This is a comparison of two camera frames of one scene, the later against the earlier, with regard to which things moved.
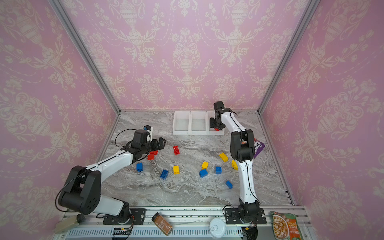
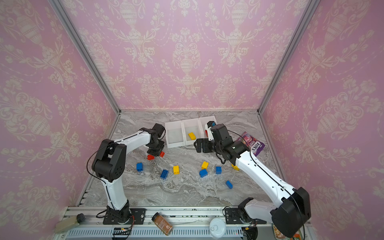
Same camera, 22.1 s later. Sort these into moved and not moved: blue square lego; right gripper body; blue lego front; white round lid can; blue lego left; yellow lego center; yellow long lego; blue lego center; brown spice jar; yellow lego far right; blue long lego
Moved: right gripper body; yellow long lego
Not moved: yellow lego far right; blue lego center; blue long lego; blue lego left; blue square lego; white round lid can; brown spice jar; blue lego front; yellow lego center
